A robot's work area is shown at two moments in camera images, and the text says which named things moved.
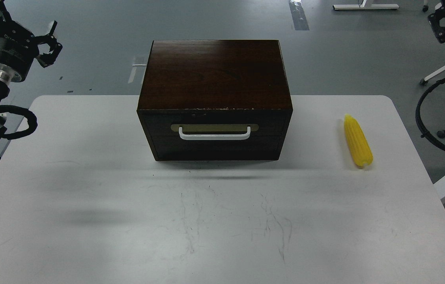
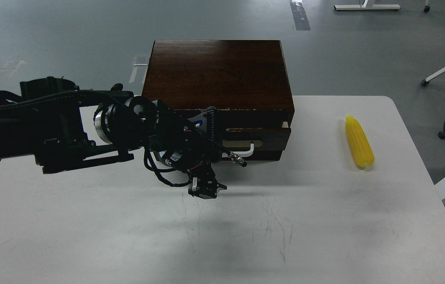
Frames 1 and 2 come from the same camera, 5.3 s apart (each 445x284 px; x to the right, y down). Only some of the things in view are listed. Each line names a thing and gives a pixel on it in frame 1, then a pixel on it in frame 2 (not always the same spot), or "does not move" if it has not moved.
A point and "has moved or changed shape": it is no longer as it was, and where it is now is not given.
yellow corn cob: x=358 y=144 does not move
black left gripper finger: x=53 y=28 to x=203 y=184
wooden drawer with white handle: x=183 y=135 has moved or changed shape
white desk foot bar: x=365 y=6 does not move
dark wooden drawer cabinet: x=215 y=99 does not move
